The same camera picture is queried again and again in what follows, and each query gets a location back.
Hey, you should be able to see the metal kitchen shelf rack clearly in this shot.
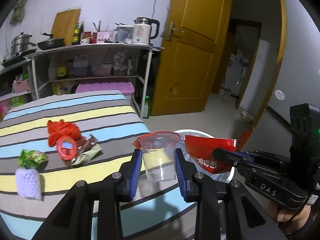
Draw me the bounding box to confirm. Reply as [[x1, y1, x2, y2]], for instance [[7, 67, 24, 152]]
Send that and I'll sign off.
[[25, 43, 161, 116]]

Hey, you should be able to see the induction cooktop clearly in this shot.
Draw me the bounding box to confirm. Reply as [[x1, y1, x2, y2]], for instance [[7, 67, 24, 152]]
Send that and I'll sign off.
[[1, 48, 37, 68]]

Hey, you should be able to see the red noodle packet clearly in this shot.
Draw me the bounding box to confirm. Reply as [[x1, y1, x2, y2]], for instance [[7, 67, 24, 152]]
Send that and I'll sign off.
[[184, 135, 236, 174]]

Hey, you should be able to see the stainless steel steamer pot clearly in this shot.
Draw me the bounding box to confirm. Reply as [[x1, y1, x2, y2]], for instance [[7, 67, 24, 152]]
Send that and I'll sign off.
[[11, 32, 36, 56]]

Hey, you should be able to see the red plastic bag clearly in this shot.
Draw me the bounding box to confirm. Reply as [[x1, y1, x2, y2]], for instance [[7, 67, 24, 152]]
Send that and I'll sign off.
[[47, 119, 81, 147]]

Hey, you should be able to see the white electric kettle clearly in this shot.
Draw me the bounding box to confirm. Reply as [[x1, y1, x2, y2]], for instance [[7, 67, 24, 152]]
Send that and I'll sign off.
[[131, 17, 160, 45]]

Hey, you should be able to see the striped tablecloth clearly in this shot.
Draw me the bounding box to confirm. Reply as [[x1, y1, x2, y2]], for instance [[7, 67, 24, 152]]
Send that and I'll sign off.
[[1, 90, 196, 239]]

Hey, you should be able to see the wooden cutting board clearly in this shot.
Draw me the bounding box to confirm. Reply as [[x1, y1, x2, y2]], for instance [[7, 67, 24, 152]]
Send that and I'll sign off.
[[51, 9, 81, 46]]

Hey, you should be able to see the green glass bottle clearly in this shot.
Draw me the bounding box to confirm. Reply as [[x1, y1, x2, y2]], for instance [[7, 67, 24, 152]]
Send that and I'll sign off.
[[143, 95, 152, 119]]

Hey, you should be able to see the grey plastic jug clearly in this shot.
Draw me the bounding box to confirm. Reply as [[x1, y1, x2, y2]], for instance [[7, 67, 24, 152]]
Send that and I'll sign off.
[[72, 55, 89, 77]]

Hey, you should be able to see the right hand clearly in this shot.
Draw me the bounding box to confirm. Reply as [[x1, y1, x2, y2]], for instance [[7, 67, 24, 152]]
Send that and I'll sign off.
[[266, 202, 311, 235]]

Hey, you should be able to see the green cloth on wall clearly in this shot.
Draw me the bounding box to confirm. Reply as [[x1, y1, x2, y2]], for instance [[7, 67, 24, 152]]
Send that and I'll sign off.
[[9, 0, 27, 26]]

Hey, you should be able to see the yellow wooden door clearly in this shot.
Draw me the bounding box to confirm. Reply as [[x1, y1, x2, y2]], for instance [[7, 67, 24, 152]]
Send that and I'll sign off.
[[151, 0, 232, 116]]

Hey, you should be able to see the purple lid storage box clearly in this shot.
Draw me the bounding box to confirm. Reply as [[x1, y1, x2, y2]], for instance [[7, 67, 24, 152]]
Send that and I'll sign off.
[[75, 80, 135, 104]]

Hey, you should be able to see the clear plastic container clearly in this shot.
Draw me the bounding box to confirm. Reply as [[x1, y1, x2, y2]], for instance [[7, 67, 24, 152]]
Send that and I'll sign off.
[[115, 25, 133, 44]]

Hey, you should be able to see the dark sauce bottle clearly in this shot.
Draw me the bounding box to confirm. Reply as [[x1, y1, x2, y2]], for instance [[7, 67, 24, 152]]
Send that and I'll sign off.
[[72, 22, 79, 45]]

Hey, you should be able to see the green snack bag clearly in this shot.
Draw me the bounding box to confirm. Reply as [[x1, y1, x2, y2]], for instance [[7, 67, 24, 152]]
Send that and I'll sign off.
[[18, 149, 48, 168]]

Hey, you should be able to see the black frying pan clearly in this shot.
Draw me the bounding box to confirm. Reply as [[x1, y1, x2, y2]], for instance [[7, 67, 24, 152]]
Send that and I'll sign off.
[[37, 33, 65, 50]]

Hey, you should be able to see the white foam fruit net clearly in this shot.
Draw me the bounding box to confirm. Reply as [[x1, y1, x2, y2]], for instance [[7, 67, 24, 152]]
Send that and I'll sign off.
[[15, 167, 42, 200]]

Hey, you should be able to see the clear plastic cup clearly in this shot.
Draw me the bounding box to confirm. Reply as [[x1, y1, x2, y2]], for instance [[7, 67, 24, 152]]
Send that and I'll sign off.
[[133, 131, 181, 183]]

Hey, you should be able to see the red round cup lid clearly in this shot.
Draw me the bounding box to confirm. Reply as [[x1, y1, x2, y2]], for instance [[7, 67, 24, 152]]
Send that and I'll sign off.
[[56, 136, 77, 160]]

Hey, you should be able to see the white trash bin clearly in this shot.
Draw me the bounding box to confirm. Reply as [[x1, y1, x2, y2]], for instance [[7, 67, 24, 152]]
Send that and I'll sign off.
[[175, 129, 237, 183]]

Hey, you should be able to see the beige brown snack wrapper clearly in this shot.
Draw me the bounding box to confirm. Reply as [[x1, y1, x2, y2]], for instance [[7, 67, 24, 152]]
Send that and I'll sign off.
[[63, 134, 102, 166]]

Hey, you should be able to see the pink storage basket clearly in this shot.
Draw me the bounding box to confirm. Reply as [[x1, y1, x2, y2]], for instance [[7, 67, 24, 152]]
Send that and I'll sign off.
[[12, 79, 30, 94]]

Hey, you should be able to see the pink utensil box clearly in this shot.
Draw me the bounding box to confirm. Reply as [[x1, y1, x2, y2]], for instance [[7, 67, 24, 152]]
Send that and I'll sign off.
[[96, 30, 114, 43]]

